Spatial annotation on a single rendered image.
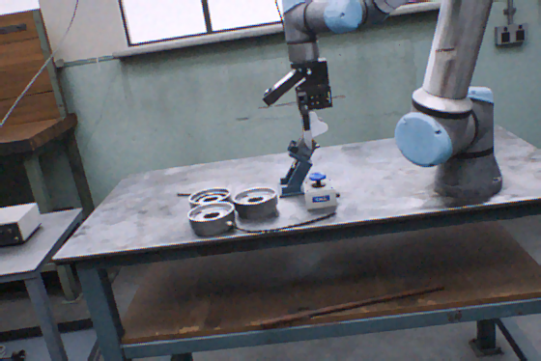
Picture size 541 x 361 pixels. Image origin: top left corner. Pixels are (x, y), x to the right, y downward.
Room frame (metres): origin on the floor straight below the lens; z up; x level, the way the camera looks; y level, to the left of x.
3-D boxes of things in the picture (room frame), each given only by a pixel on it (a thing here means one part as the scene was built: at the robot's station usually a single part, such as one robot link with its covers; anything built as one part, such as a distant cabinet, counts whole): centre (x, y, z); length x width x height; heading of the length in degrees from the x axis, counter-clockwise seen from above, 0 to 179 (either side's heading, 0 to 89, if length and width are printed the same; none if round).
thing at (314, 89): (1.28, -0.13, 1.06); 0.09 x 0.08 x 0.12; 89
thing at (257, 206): (1.17, 0.04, 0.82); 0.10 x 0.10 x 0.04
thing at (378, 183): (1.33, -0.11, 0.79); 1.20 x 0.60 x 0.02; 86
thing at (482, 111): (1.11, -0.44, 0.97); 0.13 x 0.12 x 0.14; 132
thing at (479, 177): (1.12, -0.45, 0.85); 0.15 x 0.15 x 0.10
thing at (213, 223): (1.11, 0.14, 0.82); 0.10 x 0.10 x 0.04
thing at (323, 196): (1.15, -0.12, 0.82); 0.08 x 0.07 x 0.05; 86
